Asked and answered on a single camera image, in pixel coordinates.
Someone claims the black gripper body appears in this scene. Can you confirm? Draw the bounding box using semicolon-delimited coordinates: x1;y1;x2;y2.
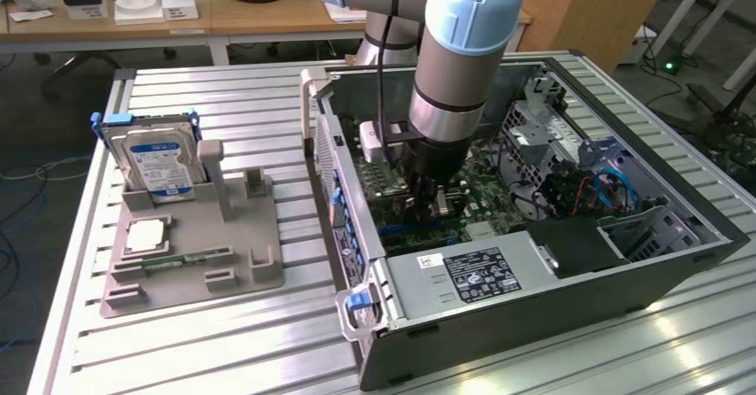
405;136;472;187

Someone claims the blue expansion slot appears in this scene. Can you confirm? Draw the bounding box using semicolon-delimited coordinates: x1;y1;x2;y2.
377;222;429;237

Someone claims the green motherboard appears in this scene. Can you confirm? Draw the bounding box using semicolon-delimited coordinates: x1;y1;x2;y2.
344;118;532;254

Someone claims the metal disk bay cage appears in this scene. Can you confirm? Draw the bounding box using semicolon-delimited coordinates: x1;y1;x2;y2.
499;97;596;193

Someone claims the grey power supply unit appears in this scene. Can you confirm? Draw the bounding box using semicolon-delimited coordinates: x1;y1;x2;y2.
383;230;560;321

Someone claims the black plastic shroud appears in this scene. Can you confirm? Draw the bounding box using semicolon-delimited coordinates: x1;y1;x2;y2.
527;214;631;280

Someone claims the open black PC case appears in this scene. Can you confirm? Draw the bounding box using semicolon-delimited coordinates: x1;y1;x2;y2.
299;56;751;391

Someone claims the stack of white papers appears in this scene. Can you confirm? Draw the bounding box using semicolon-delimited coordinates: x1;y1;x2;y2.
321;0;368;25

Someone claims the grey parts rack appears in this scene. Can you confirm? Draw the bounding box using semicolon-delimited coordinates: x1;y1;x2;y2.
100;139;289;321

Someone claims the wooden cabinet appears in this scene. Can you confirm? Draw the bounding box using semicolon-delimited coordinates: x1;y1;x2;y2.
512;0;679;74

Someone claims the wooden desk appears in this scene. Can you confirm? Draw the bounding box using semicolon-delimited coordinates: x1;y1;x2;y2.
0;0;533;55

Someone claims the green RAM stick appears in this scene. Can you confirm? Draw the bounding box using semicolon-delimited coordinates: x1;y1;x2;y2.
139;247;231;273

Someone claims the hard disk with blue caddy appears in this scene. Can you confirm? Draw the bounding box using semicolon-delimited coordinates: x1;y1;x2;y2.
91;108;208;205

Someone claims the black floor stand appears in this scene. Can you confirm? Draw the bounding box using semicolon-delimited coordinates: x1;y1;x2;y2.
685;81;756;148

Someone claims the silver CPU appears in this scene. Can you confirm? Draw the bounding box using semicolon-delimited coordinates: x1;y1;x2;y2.
125;220;168;253

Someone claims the plain white box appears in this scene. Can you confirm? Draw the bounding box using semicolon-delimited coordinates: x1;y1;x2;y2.
160;0;200;22

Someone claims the white box with round dish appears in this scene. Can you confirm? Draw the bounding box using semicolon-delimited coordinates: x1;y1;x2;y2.
112;0;167;27

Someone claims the black chair base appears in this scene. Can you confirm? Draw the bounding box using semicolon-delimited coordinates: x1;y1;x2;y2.
33;49;123;100

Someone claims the white box with black lid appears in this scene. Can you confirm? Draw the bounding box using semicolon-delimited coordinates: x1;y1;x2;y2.
57;0;109;20

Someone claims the white paper slip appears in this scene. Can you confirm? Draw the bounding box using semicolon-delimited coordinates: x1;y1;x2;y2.
7;9;56;23

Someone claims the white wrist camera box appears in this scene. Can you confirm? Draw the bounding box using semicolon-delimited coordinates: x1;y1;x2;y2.
357;120;396;165

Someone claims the black camera cable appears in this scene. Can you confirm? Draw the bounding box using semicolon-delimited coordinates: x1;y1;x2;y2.
376;12;399;170

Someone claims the blue wire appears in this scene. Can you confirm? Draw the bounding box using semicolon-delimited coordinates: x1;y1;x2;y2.
595;167;644;213

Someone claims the white desk frame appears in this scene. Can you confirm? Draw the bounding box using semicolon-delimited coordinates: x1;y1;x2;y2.
647;0;756;91

